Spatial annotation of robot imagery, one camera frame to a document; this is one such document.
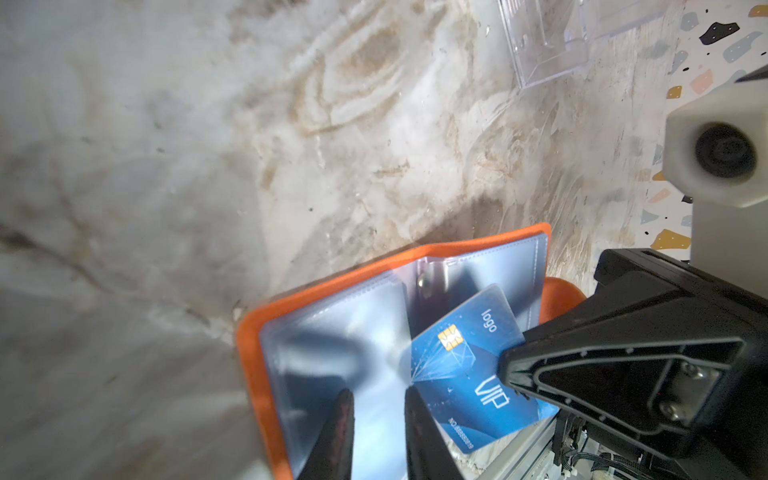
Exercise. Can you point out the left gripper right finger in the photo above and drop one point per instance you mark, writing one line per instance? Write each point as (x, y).
(427, 455)

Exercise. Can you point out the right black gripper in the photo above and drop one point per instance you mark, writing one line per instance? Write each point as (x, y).
(665, 357)

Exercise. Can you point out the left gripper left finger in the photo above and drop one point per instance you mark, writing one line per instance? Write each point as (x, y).
(332, 454)

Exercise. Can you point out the blue card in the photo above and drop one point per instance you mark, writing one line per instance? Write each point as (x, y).
(454, 365)

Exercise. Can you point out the orange card holder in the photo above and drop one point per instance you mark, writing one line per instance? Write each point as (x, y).
(354, 332)

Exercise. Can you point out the clear acrylic card stand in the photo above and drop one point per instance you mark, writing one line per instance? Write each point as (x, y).
(550, 38)

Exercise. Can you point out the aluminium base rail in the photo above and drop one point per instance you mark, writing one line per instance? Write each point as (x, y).
(530, 455)

